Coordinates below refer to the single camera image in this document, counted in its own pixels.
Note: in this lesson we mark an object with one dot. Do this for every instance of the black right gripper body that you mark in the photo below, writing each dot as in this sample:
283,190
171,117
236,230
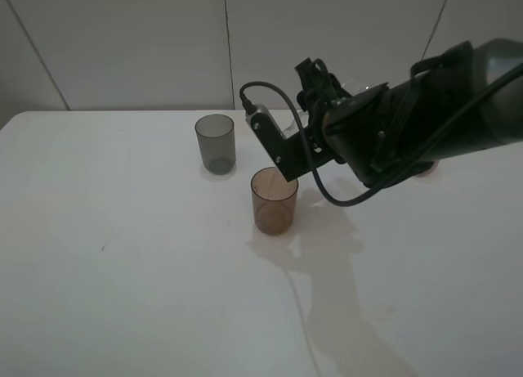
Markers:
346,129

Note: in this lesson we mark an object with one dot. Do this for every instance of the grey translucent plastic cup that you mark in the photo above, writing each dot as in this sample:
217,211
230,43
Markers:
216,137

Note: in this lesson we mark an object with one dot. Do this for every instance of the pink translucent plastic cup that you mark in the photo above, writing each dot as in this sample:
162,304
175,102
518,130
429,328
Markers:
427,172

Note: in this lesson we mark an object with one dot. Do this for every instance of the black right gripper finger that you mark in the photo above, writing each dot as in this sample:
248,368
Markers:
310,73
333,91

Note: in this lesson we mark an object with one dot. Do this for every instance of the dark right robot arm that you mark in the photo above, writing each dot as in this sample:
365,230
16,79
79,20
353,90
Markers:
442,110

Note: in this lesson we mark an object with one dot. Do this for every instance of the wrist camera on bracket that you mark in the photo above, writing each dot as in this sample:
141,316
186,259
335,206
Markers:
288,153

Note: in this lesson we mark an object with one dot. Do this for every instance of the clear plastic water bottle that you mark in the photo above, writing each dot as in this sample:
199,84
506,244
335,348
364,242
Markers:
352,86

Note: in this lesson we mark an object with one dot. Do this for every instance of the brown translucent plastic cup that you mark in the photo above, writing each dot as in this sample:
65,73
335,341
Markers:
274,201

